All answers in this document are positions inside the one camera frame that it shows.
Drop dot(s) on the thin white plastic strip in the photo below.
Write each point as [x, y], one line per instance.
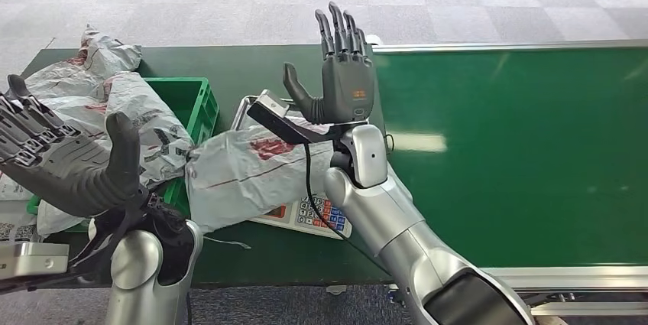
[228, 242]

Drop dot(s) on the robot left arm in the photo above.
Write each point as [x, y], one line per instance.
[136, 272]

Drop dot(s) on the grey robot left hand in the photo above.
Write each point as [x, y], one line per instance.
[66, 170]

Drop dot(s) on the grey red-print mailer package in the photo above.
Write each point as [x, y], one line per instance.
[243, 181]

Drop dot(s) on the crumpled grey red-print package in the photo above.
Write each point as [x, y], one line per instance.
[109, 54]

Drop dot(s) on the green conveyor belt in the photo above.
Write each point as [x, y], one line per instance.
[531, 160]

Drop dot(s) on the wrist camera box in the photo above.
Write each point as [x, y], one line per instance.
[276, 105]
[30, 259]

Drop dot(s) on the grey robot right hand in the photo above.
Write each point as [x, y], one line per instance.
[347, 87]

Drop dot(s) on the white package with QR codes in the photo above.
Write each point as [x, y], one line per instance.
[17, 231]

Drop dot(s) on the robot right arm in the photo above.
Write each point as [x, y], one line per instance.
[384, 216]

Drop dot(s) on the green plastic crate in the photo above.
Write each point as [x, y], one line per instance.
[195, 102]

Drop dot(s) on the white table foot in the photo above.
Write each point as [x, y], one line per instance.
[336, 290]

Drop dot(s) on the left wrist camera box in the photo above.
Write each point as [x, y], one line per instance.
[30, 259]

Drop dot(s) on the grey poly mailer package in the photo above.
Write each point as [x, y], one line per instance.
[91, 115]
[12, 188]
[60, 82]
[55, 221]

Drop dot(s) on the grey package with black print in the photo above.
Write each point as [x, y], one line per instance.
[154, 135]

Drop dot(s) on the electronic scale with steel tray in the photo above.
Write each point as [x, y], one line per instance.
[329, 217]

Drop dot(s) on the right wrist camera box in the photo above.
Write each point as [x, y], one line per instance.
[276, 105]

